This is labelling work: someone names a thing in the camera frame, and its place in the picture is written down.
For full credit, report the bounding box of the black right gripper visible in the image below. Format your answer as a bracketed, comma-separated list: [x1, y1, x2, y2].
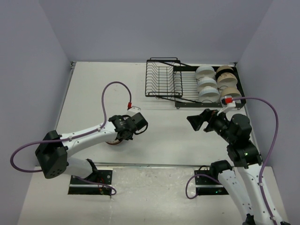
[187, 107, 235, 143]

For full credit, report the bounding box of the brown patterned ceramic bowl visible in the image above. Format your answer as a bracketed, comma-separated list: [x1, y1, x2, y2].
[106, 140, 122, 145]

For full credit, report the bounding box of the light blue bowl front row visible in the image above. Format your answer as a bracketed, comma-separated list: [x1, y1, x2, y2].
[198, 86, 220, 103]

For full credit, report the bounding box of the white bowl row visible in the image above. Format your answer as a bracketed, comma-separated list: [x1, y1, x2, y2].
[195, 65, 215, 80]
[197, 77, 218, 89]

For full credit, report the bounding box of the beige bowl front row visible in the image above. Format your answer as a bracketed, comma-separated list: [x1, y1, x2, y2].
[220, 87, 242, 98]

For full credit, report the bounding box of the beige bowl row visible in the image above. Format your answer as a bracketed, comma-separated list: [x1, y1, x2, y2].
[216, 65, 233, 73]
[220, 87, 242, 98]
[217, 72, 238, 90]

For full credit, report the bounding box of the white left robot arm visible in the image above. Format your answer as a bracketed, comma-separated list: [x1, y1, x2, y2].
[35, 112, 148, 184]

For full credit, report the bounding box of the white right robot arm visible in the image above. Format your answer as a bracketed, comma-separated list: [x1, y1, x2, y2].
[187, 109, 288, 225]

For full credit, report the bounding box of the white bowl back row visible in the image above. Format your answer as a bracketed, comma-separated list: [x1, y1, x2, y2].
[195, 65, 215, 80]

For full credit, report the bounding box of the beige bowl middle row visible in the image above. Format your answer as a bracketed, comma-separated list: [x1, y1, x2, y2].
[217, 72, 238, 90]

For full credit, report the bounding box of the beige bowl back row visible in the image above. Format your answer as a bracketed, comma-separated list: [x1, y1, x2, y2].
[216, 65, 233, 73]

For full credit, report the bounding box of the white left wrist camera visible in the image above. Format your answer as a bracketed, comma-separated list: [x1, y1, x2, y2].
[126, 106, 141, 117]

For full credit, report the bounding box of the black wire dish rack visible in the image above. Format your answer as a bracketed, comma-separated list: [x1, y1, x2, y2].
[144, 56, 247, 110]

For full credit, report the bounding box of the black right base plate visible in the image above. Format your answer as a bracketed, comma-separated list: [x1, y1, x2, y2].
[195, 176, 229, 195]

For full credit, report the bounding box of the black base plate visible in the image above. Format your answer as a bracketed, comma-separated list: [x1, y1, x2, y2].
[195, 176, 229, 195]
[68, 169, 116, 196]

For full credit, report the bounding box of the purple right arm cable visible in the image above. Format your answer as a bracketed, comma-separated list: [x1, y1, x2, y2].
[185, 97, 280, 223]

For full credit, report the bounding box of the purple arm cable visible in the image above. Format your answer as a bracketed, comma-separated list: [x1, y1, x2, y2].
[10, 81, 133, 196]
[185, 97, 280, 223]

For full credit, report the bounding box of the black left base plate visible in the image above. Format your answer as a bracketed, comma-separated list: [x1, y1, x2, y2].
[68, 169, 116, 196]

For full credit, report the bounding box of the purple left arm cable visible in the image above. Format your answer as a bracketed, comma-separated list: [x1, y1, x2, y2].
[10, 81, 133, 196]

